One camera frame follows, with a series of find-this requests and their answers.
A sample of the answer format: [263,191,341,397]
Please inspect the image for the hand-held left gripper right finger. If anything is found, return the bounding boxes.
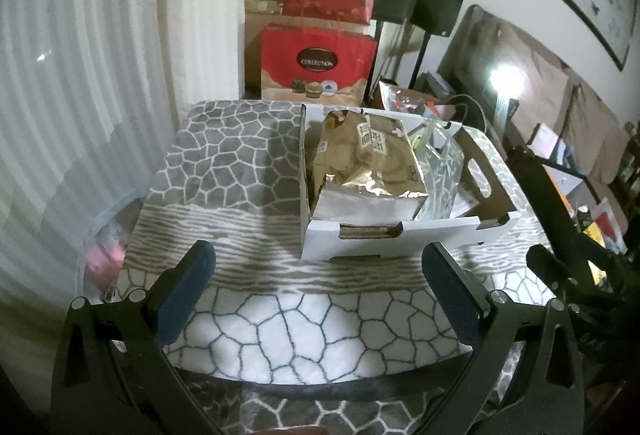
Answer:
[421,241,587,435]

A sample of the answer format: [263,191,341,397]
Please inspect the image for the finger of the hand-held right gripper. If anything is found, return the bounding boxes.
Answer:
[526,242,577,299]
[506,145,577,242]

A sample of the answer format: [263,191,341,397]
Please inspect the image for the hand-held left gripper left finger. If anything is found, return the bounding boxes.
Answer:
[50,239,222,435]

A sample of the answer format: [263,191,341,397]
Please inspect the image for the white cardboard box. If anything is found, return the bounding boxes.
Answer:
[299,104,522,261]

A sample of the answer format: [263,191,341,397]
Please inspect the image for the beige sofa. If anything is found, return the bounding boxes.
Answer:
[500,24,640,196]

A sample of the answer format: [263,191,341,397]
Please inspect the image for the silver foil bag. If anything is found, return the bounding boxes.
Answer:
[412,122,474,220]

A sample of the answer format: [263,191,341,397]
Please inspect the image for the bright lamp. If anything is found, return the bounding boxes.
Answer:
[487,64,524,97]

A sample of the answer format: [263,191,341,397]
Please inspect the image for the grey stone-pattern tablecloth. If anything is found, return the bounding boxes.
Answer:
[120,99,557,435]

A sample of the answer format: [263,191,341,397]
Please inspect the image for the gold snack bag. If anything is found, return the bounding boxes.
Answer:
[310,110,431,222]

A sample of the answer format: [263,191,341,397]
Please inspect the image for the clear plastic packet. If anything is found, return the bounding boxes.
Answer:
[378,81,437,114]

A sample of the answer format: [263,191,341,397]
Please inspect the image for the white curtain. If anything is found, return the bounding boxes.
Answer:
[0,0,247,298]

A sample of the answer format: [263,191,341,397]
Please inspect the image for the red collection gift box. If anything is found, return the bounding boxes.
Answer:
[260,22,380,106]

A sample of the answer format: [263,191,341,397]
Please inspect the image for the white charger cable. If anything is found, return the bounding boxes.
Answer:
[447,94,502,142]

